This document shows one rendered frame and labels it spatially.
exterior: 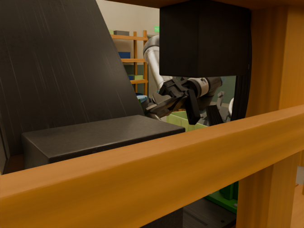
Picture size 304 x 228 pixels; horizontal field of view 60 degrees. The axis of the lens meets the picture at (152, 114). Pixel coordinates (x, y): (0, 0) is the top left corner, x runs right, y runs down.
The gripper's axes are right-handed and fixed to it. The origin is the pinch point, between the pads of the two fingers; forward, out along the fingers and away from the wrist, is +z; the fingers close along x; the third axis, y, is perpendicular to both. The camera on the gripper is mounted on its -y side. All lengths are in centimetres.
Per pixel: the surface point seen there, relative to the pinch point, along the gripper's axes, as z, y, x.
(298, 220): -24, -52, -8
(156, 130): 14.4, -10.4, 18.6
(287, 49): -15.6, -13.7, 34.5
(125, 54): -336, 348, -421
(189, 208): -1.1, -28.4, -19.1
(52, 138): 32.8, -1.4, 17.0
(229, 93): -625, 137, -503
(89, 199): 37, -19, 36
